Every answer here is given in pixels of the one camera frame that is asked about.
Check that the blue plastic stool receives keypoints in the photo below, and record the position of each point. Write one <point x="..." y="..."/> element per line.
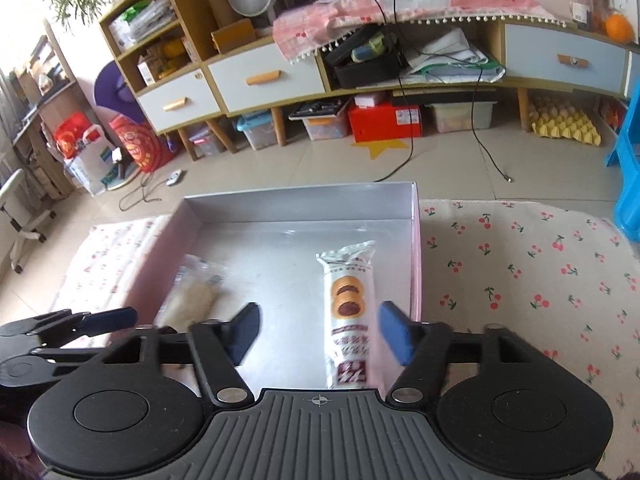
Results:
<point x="625" y="154"/>

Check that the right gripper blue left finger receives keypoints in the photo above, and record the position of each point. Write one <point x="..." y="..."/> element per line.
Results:
<point x="217" y="350"/>

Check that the clear bin blue lid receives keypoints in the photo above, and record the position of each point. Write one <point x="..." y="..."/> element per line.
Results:
<point x="258" y="129"/>

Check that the yellow egg tray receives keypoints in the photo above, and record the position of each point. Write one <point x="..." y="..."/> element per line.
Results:
<point x="553" y="117"/>

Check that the cherry print tablecloth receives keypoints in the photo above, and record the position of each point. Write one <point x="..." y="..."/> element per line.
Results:
<point x="565" y="281"/>

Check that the red gift bag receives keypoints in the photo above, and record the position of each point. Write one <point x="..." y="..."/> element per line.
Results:
<point x="148" y="150"/>

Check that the wooden TV cabinet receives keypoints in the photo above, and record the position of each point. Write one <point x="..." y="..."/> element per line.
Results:
<point x="179" y="77"/>

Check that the white office chair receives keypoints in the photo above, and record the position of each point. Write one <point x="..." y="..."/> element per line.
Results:
<point x="25" y="226"/>

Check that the pink cherry cloth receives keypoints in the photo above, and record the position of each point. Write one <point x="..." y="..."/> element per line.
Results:
<point x="323" y="24"/>

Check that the white cookie roll packet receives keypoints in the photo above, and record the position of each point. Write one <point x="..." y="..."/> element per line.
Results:
<point x="349" y="320"/>

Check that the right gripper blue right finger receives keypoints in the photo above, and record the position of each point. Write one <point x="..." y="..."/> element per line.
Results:
<point x="421" y="349"/>

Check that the red storage box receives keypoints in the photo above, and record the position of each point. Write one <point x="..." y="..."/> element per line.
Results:
<point x="384" y="122"/>

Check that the white shopping bag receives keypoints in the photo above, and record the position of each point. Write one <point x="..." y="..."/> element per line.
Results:
<point x="93" y="165"/>

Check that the black storage case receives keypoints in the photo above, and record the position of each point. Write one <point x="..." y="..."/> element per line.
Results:
<point x="369" y="56"/>

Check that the orange fruit decoration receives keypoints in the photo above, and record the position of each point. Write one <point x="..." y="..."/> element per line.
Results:
<point x="616" y="19"/>

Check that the pink cardboard box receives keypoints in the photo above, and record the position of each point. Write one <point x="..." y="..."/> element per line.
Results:
<point x="266" y="242"/>

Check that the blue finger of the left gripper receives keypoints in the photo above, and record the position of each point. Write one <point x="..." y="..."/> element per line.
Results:
<point x="107" y="322"/>

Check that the clear rice cracker packet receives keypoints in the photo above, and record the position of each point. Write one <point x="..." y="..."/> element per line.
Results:
<point x="196" y="287"/>

